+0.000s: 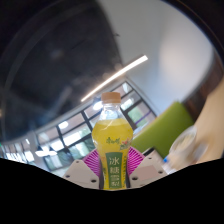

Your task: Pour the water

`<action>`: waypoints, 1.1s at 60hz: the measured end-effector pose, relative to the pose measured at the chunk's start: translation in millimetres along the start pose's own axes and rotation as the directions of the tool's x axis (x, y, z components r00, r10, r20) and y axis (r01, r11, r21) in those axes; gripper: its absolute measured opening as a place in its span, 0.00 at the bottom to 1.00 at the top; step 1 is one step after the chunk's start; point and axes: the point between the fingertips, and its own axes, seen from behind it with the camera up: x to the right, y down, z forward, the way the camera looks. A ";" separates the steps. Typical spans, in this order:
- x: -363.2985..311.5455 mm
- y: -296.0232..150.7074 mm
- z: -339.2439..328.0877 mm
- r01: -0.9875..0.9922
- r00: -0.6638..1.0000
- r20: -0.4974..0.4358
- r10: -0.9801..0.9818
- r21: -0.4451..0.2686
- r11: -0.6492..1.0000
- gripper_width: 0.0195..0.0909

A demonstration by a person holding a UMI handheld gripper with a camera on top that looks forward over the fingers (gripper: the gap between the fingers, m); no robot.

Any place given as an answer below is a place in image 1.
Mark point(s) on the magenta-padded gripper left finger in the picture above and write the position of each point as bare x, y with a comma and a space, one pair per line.
81, 173

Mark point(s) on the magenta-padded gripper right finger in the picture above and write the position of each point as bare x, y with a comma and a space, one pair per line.
146, 171

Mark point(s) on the yellow drink bottle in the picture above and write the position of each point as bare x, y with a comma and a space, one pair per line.
112, 143

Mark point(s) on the small blue-capped bottle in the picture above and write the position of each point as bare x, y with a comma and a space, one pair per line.
166, 163

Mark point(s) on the green upholstered bench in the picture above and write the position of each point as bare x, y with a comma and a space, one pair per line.
163, 128

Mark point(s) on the long linear ceiling light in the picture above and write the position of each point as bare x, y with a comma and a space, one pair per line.
115, 77

